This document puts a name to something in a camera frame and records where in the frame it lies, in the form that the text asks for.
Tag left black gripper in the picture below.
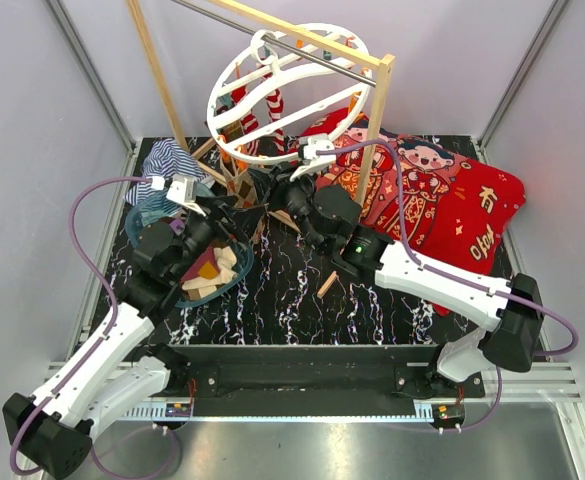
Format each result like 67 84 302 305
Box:
170 196 265 281

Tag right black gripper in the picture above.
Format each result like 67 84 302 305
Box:
248 161 328 255

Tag white round sock hanger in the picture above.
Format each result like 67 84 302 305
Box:
207 30 373 165

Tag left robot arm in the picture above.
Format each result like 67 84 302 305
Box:
2 196 265 479

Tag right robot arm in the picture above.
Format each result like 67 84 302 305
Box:
248 163 543 397

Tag pile of socks in basket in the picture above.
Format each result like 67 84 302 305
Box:
180 243 238 302

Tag red white striped sock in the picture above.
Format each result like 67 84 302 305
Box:
266 89 286 154
230 85 259 155

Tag blue plastic basket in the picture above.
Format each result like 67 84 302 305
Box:
124 186 254 309

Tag brown beige striped sock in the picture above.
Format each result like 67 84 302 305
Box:
216 94 244 143

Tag blue striped cloth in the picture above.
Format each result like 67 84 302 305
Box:
124 139 215 206

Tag red cartoon blanket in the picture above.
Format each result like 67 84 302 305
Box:
271 107 527 317

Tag metal hanging rod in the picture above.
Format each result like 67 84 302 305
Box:
172 0 376 88

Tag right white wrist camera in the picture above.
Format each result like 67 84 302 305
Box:
290 134 337 181

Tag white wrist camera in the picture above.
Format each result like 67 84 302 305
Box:
150 174 207 217
290 134 337 181

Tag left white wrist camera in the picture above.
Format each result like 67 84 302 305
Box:
150 174 207 217

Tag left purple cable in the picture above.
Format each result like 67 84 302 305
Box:
9 174 183 476

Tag wooden clothes rack frame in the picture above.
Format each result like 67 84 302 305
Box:
126 0 396 299

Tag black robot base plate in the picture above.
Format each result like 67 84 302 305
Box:
152 345 485 422

